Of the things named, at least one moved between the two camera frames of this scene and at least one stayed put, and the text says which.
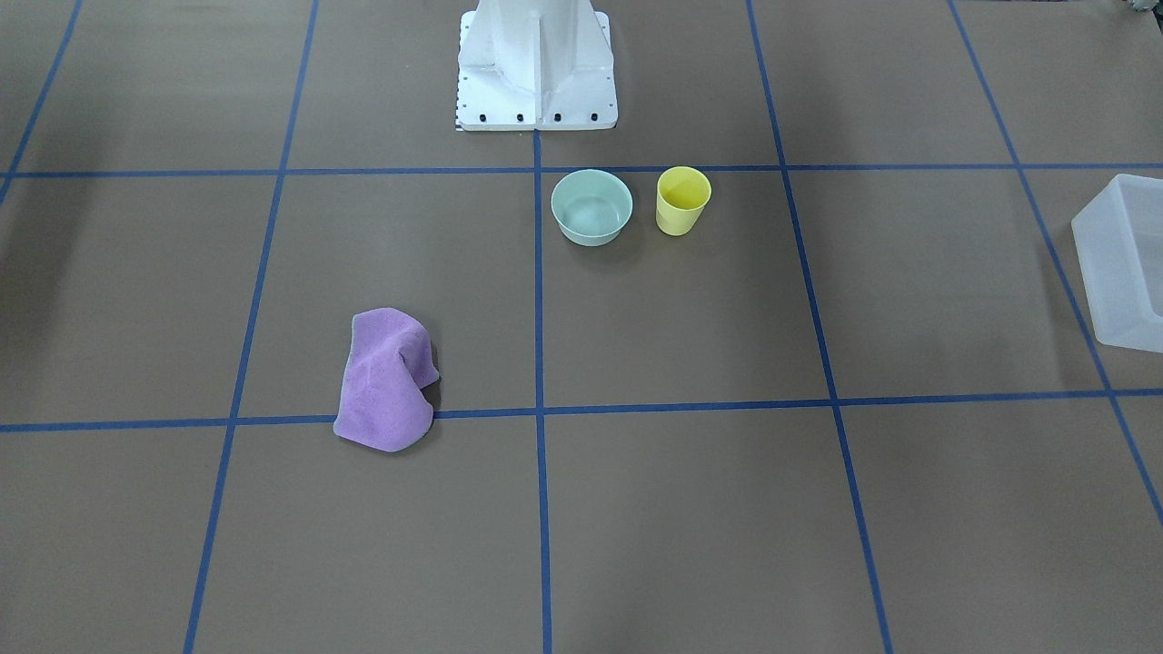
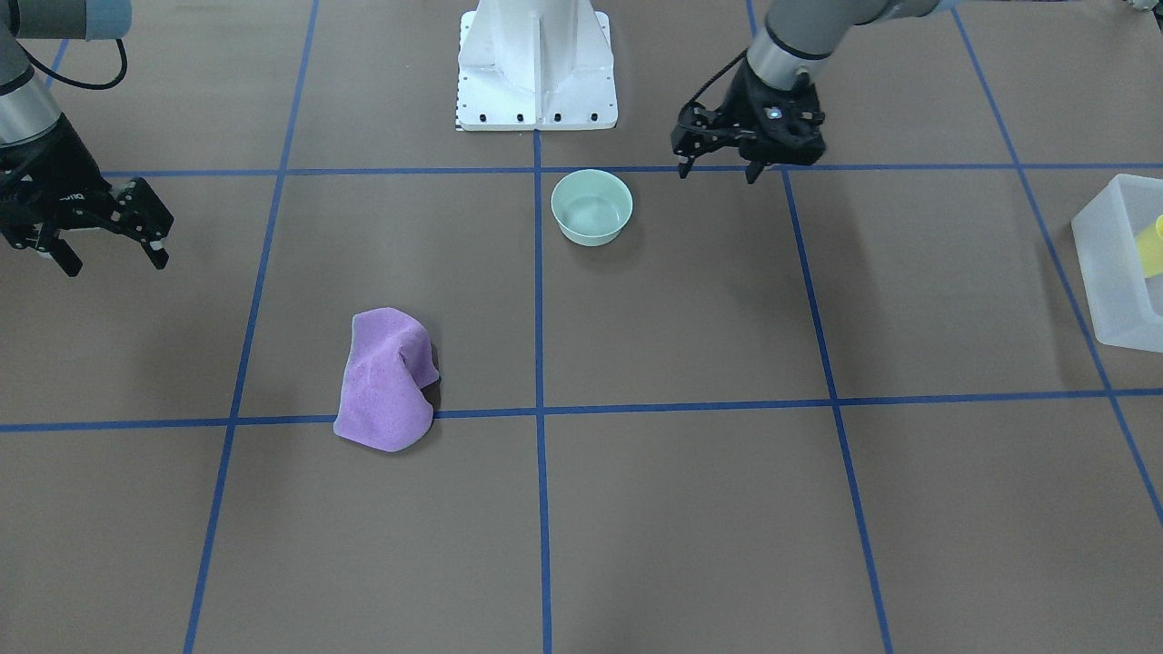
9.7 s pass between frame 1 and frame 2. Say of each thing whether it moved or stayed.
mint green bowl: stayed
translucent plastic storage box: stayed
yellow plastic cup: moved
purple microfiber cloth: stayed
